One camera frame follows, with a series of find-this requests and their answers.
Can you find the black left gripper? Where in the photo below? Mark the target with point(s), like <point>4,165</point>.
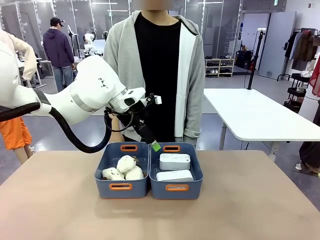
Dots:
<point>136,120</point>

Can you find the white digital clock grey face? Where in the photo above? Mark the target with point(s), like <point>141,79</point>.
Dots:
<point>175,161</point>
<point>173,175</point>

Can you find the white plush sheep brown feet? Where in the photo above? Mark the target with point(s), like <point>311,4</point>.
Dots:
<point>112,174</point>
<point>126,162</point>
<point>135,173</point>

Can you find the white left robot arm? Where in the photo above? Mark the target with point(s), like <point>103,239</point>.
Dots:
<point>92,85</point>

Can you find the person's right hand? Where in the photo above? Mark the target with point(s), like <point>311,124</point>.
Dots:
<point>115,136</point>

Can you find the person in grey hoodie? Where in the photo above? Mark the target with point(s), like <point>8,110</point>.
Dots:
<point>157,62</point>

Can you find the wooden shoe rack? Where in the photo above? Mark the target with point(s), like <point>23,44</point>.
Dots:
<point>220,67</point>

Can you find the white table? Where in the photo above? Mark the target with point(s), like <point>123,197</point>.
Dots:
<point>257,112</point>

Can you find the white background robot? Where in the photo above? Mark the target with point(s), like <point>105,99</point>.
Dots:
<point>89,41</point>

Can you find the black bags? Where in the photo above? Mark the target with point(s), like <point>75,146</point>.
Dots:
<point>243,58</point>

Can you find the black tripod stand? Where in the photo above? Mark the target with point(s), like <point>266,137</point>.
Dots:
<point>253,65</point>

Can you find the person in purple hoodie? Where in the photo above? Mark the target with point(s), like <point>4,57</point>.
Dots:
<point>58,50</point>

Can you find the person in orange shorts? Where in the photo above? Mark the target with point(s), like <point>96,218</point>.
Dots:
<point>15,132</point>

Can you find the black utility cart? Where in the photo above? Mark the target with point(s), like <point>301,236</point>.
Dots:
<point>296,97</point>

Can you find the grey door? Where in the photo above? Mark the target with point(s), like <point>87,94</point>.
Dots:
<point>276,45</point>

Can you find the person in black trousers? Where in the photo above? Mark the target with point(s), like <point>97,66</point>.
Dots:
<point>310,155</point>

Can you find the red cloth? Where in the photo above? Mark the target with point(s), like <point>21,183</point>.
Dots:
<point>315,83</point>

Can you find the clothes rack with coats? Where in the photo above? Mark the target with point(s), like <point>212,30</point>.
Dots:
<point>303,47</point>

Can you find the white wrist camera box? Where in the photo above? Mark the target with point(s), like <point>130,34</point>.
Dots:
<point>158,100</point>

